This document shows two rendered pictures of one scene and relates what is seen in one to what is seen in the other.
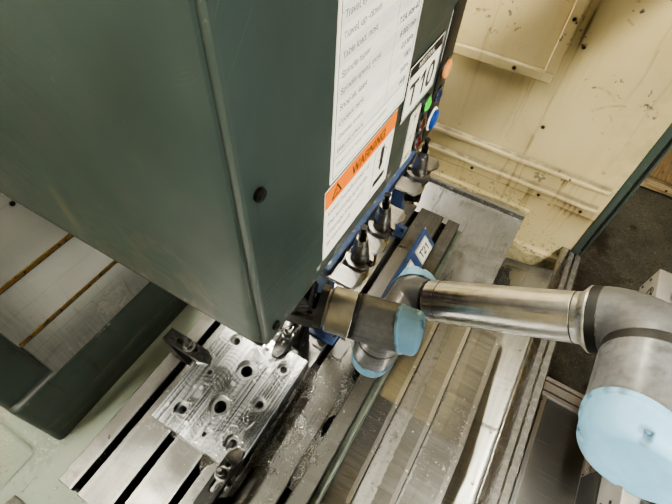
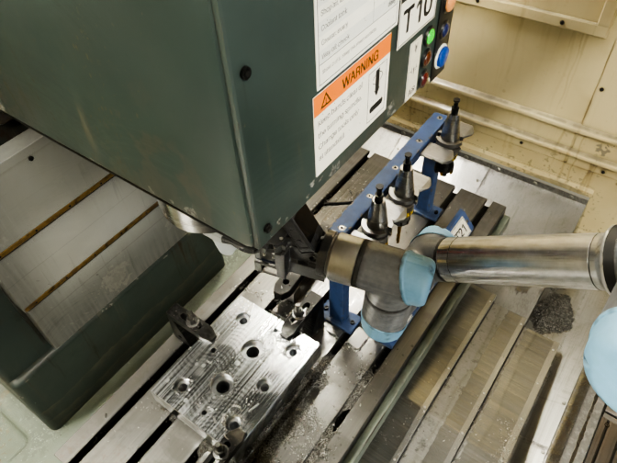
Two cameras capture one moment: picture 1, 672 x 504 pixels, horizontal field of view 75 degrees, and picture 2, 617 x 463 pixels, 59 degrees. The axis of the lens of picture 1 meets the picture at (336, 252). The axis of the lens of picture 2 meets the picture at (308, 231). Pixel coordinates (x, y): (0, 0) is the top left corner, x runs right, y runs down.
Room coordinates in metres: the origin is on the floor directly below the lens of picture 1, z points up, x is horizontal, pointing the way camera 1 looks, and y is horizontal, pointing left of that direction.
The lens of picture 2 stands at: (-0.17, -0.07, 2.04)
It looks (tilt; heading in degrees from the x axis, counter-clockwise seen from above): 48 degrees down; 12
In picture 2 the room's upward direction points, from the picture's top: 4 degrees counter-clockwise
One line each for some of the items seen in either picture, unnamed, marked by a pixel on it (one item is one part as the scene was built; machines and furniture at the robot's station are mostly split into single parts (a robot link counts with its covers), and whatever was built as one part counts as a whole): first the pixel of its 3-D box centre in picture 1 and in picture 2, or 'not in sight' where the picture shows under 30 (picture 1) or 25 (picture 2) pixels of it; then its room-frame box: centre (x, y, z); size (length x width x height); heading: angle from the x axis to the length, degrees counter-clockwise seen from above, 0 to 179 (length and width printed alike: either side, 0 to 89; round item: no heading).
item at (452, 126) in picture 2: (421, 160); (452, 124); (0.88, -0.20, 1.26); 0.04 x 0.04 x 0.07
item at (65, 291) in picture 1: (83, 250); (92, 217); (0.59, 0.59, 1.16); 0.48 x 0.05 x 0.51; 153
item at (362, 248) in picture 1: (360, 247); (377, 211); (0.58, -0.05, 1.26); 0.04 x 0.04 x 0.07
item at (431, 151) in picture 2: (409, 186); (438, 153); (0.83, -0.18, 1.21); 0.07 x 0.05 x 0.01; 63
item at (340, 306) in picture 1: (339, 309); (344, 256); (0.35, -0.01, 1.40); 0.08 x 0.05 x 0.08; 169
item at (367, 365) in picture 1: (379, 341); (391, 301); (0.35, -0.09, 1.29); 0.11 x 0.08 x 0.11; 151
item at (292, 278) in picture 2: not in sight; (305, 264); (0.69, 0.12, 0.93); 0.26 x 0.05 x 0.06; 158
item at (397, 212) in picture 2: (370, 243); (390, 210); (0.63, -0.08, 1.21); 0.07 x 0.05 x 0.01; 63
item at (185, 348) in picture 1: (190, 351); (194, 329); (0.44, 0.34, 0.97); 0.13 x 0.03 x 0.15; 63
